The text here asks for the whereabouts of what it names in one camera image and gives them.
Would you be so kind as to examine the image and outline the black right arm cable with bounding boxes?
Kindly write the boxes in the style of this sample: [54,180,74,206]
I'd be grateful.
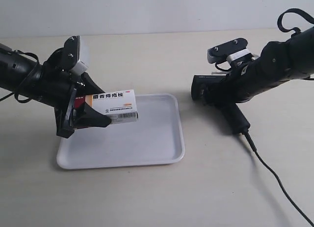
[277,8,314,38]

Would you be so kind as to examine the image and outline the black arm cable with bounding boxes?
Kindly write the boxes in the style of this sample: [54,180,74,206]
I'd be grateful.
[0,50,41,104]
[277,8,314,38]

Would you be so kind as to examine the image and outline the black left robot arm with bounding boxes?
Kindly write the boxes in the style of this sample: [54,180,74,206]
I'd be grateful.
[0,45,112,138]

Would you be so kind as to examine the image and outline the black handheld barcode scanner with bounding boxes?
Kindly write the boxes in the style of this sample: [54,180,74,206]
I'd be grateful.
[191,75,250,135]

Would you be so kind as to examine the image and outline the white red medicine box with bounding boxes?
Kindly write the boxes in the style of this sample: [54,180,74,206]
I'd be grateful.
[74,89,138,124]

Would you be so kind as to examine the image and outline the black scanner cable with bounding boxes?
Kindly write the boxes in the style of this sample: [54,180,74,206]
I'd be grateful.
[241,129,314,227]

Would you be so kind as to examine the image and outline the white plastic tray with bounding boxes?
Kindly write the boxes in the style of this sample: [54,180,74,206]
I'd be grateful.
[56,94,185,170]

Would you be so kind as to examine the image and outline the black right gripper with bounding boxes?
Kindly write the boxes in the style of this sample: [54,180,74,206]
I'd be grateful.
[206,54,280,105]

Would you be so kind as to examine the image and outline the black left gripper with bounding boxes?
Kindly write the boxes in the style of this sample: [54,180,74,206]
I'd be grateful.
[38,48,112,138]

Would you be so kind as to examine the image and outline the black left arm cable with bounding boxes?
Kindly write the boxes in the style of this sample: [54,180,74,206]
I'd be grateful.
[0,50,41,104]

